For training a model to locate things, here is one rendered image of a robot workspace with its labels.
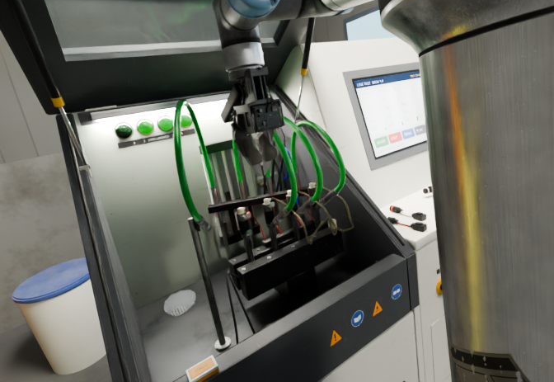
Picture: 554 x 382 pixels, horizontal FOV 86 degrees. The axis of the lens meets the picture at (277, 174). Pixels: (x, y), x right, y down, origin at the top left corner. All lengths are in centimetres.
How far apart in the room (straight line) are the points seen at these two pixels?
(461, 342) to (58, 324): 225
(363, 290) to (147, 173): 70
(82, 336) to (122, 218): 145
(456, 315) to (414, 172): 105
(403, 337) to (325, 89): 75
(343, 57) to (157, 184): 75
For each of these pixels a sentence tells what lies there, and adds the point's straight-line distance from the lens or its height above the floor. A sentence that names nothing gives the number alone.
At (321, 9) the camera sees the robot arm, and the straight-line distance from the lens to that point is 55.
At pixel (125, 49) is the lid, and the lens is 88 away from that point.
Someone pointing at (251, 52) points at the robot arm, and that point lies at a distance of 58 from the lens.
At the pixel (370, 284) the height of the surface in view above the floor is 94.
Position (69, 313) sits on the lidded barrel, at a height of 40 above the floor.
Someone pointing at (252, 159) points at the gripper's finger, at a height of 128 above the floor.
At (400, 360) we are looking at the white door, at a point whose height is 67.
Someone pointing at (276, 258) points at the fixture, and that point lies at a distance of 84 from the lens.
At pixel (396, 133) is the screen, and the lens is 118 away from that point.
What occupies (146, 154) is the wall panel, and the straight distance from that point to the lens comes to 100.
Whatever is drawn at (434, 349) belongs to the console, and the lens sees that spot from 111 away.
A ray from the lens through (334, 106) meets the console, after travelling 102.
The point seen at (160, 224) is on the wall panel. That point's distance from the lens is 104.
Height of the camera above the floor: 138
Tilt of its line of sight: 13 degrees down
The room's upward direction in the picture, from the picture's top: 10 degrees counter-clockwise
